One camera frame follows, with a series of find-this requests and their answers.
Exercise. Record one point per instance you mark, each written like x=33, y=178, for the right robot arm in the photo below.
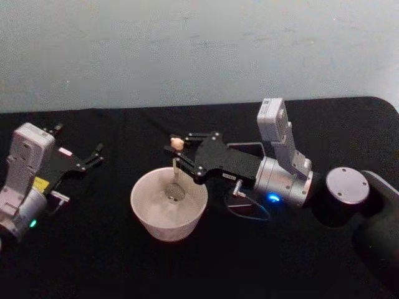
x=280, y=180

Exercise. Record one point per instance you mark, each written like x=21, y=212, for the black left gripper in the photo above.
x=64, y=166

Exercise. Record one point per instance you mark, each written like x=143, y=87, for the steel spoon with cream end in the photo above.
x=176, y=142

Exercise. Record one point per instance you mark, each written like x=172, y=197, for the black table cloth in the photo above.
x=199, y=268

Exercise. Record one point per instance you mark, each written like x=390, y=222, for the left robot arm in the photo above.
x=22, y=174

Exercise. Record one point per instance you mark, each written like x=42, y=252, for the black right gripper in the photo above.
x=227, y=162

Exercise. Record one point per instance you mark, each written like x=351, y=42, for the white round bowl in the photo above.
x=168, y=218

